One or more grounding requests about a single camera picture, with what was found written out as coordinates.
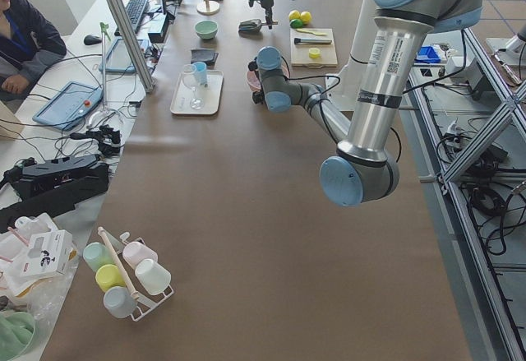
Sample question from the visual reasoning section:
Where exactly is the black gripper scoop arm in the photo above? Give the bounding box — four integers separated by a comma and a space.
260, 0, 275, 30

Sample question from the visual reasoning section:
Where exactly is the black gripper bowl arm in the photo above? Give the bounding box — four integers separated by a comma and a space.
251, 90, 265, 104

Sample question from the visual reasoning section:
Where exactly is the pink bowl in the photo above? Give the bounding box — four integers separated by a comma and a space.
246, 71, 261, 92

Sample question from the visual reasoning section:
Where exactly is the steel ice scoop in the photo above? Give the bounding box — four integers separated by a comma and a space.
238, 19, 278, 34

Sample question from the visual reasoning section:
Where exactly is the silver robot arm near bowl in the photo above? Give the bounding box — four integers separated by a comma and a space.
256, 0, 482, 206

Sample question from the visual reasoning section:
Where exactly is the wooden cup tree stand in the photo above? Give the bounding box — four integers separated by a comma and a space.
196, 0, 220, 16

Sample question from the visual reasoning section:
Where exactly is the light blue cup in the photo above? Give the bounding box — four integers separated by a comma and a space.
192, 61, 208, 86

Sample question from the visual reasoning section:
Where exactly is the yellow lemon lower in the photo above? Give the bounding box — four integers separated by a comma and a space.
288, 10, 301, 21

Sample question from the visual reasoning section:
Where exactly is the green lime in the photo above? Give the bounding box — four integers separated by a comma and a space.
289, 18, 304, 29

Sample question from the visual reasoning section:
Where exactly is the yellow plastic knife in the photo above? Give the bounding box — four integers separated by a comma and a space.
296, 28, 327, 36

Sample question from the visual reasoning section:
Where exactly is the steel muddler black tip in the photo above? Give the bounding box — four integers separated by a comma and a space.
293, 37, 332, 45

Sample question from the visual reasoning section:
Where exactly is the half lemon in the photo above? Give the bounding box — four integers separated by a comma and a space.
308, 47, 321, 58

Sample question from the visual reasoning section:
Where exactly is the green bowl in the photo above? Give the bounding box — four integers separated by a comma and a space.
194, 20, 219, 40

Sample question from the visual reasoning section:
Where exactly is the grey folded cloth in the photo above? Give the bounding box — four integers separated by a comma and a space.
190, 49, 219, 66

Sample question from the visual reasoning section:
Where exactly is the cream serving tray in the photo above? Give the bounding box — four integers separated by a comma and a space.
169, 70, 224, 116

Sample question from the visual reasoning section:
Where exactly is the clear wine glass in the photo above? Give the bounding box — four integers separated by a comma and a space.
182, 64, 204, 110

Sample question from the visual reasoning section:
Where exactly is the wooden cutting board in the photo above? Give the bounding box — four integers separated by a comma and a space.
290, 28, 338, 67

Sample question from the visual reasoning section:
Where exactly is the black keyboard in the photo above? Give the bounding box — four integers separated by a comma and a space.
125, 0, 150, 33

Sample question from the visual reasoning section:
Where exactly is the blue teach pendant far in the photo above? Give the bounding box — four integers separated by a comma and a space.
105, 36, 136, 74

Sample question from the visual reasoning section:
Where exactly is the blue teach pendant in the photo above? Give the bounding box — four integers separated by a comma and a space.
105, 36, 136, 74
32, 81, 103, 131

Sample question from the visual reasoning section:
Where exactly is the black computer mouse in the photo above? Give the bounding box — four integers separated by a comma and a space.
83, 35, 102, 46

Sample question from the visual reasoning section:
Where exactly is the blue teach pendant near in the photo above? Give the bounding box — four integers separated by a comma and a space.
32, 81, 103, 131

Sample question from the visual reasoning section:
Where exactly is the white rack with cups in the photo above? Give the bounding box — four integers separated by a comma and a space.
82, 227, 176, 322

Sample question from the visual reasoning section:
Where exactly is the seated person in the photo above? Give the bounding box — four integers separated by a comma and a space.
1, 0, 67, 101

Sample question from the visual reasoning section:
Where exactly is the white product box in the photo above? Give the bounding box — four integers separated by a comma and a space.
20, 230, 73, 279

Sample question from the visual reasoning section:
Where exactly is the aluminium frame post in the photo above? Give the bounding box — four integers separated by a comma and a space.
106, 0, 155, 93

